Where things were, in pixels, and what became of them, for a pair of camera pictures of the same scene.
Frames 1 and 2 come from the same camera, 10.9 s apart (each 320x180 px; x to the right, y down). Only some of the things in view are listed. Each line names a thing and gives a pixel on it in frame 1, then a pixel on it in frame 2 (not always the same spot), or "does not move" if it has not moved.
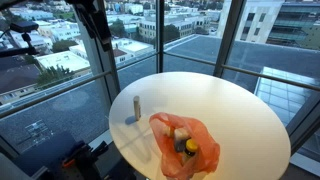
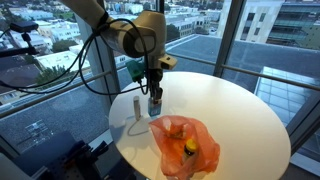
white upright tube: x=137 y=107 does not move
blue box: x=181 y=135 -> x=154 y=109
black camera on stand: x=23 y=27 does not move
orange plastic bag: x=205 y=157 does not move
